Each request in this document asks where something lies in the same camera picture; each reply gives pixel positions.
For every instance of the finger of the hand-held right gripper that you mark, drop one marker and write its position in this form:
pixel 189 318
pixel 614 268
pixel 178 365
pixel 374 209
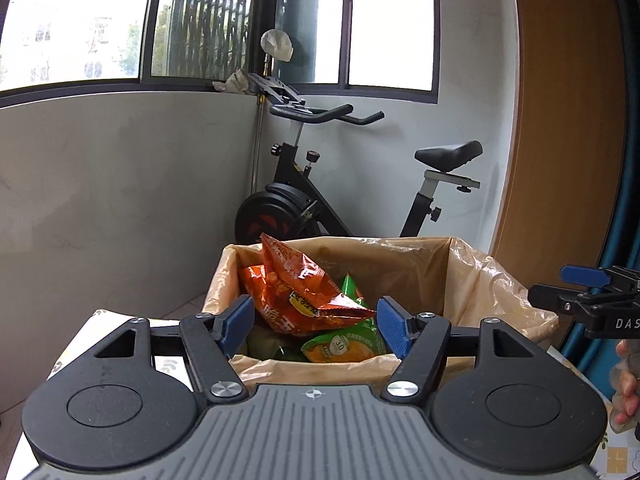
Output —
pixel 582 275
pixel 560 297

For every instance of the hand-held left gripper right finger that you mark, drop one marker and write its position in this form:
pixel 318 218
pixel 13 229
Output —
pixel 395 327

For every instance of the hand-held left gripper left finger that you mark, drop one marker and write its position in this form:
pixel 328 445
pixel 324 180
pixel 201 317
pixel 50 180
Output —
pixel 235 325

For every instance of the plastic-lined cardboard box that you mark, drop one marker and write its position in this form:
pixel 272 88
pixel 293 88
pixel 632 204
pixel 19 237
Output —
pixel 425 270

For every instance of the person's right hand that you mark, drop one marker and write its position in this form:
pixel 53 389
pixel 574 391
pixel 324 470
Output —
pixel 627 380

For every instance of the dark green snack packet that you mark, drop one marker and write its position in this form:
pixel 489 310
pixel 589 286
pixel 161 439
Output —
pixel 272 345

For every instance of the brown orange snack packet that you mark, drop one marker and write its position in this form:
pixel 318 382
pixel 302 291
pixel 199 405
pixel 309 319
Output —
pixel 252 285

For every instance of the small green snack packet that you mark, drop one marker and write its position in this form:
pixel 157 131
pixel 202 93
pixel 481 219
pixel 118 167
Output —
pixel 354 292

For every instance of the blue curtain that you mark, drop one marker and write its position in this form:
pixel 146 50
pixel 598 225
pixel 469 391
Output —
pixel 630 160

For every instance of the patterned tablecloth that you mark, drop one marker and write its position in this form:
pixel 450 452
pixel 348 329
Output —
pixel 617 455

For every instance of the black exercise bike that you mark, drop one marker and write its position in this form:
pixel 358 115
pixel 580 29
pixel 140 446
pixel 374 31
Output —
pixel 310 200

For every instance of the wooden panel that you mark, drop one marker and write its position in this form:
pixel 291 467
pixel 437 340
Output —
pixel 560 110

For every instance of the brass pole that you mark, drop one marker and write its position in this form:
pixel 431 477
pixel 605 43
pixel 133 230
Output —
pixel 257 150

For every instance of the crumpled beige cloth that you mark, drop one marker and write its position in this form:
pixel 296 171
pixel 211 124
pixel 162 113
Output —
pixel 232 82

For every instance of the white bag on pole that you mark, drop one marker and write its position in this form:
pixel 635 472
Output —
pixel 277 45

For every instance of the black-framed window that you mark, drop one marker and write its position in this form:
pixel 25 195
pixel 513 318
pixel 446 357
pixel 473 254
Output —
pixel 75 20

